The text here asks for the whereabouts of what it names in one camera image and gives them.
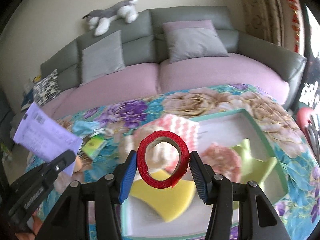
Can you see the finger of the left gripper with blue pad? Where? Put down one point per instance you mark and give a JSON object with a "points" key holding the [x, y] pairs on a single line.
{"points": [[65, 162]]}

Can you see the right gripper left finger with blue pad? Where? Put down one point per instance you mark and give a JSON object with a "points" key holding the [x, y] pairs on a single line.
{"points": [[127, 175]]}

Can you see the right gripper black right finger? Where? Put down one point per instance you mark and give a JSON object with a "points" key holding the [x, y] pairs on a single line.
{"points": [[201, 177]]}

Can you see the beige makeup sponge egg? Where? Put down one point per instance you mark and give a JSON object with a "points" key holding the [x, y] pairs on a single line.
{"points": [[78, 164]]}

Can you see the pink floral scrunchie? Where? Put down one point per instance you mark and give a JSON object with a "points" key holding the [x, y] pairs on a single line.
{"points": [[224, 161]]}

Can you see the purple wipes pack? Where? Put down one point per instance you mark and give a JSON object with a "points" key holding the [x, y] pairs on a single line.
{"points": [[43, 136]]}

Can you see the red tape roll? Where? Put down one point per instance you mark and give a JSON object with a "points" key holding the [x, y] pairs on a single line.
{"points": [[159, 149]]}

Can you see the yellow sponge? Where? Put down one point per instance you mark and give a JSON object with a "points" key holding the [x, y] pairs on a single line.
{"points": [[168, 203]]}

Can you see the pink white zigzag towel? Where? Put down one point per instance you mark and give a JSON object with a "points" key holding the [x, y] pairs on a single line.
{"points": [[185, 128]]}

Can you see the light green cloth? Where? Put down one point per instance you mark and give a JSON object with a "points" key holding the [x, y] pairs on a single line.
{"points": [[252, 168]]}

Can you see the person's left hand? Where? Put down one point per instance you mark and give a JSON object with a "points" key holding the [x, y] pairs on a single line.
{"points": [[32, 232]]}

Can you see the small green tissue pack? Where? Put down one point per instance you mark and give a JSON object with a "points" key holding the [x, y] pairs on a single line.
{"points": [[93, 146]]}

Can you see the blue face mask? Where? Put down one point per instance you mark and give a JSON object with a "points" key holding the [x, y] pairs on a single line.
{"points": [[87, 128]]}

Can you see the white tray teal rim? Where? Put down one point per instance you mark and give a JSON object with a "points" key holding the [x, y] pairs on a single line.
{"points": [[236, 210]]}

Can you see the blue book on sofa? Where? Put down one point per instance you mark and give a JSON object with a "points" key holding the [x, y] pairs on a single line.
{"points": [[27, 100]]}

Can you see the black white patterned cushion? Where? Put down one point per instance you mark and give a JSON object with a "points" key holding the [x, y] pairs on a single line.
{"points": [[46, 90]]}

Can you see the floral blanket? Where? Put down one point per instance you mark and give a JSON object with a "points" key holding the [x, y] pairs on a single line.
{"points": [[298, 210]]}

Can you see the grey cushion middle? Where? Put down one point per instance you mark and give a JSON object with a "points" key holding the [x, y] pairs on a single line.
{"points": [[102, 58]]}

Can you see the grey sofa pink seat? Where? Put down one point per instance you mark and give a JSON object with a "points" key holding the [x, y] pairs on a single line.
{"points": [[148, 72]]}

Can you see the grey pink cushion right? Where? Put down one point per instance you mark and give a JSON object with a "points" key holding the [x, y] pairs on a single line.
{"points": [[192, 39]]}

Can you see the grey husky plush toy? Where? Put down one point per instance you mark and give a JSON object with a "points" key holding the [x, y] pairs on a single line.
{"points": [[100, 20]]}

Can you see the patterned beige curtain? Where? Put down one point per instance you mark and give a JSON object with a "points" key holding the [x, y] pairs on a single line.
{"points": [[264, 20]]}

